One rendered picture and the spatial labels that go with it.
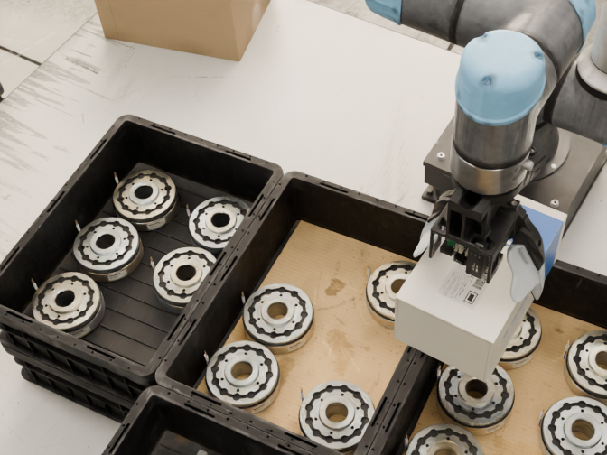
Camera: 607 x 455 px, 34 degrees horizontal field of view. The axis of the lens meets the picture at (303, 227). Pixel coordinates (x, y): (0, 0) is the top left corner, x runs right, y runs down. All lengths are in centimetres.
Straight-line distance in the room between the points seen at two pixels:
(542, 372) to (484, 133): 59
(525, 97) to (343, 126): 101
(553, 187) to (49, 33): 202
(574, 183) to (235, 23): 72
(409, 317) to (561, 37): 36
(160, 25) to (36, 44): 128
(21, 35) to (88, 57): 124
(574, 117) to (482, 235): 54
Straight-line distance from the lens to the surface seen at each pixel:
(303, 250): 152
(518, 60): 88
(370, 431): 125
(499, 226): 103
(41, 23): 333
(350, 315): 145
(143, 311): 149
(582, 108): 151
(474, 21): 96
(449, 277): 112
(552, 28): 94
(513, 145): 91
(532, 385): 141
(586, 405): 137
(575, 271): 139
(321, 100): 190
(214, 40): 198
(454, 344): 112
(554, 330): 145
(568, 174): 167
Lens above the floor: 206
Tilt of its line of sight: 53 degrees down
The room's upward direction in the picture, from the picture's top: 6 degrees counter-clockwise
